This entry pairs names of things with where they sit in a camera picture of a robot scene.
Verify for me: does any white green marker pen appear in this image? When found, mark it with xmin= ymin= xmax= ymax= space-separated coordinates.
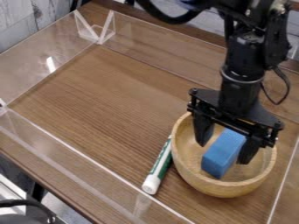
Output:
xmin=142 ymin=136 xmax=172 ymax=195

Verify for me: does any clear acrylic tray wall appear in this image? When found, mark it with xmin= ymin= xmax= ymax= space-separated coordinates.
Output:
xmin=0 ymin=5 xmax=299 ymax=224

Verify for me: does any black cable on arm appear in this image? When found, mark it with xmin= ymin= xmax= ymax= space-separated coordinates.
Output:
xmin=259 ymin=66 xmax=292 ymax=106

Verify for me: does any brown wooden bowl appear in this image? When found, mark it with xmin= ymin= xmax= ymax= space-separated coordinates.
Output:
xmin=171 ymin=112 xmax=278 ymax=198

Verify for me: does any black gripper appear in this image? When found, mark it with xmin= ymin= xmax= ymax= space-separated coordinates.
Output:
xmin=187 ymin=66 xmax=284 ymax=165

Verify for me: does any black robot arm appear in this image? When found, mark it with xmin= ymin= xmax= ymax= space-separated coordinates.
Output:
xmin=136 ymin=0 xmax=291 ymax=165

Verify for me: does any blue block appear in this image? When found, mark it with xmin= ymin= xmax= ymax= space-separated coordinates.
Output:
xmin=200 ymin=129 xmax=247 ymax=179

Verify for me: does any black cable lower left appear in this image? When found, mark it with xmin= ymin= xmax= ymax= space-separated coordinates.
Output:
xmin=0 ymin=199 xmax=57 ymax=224

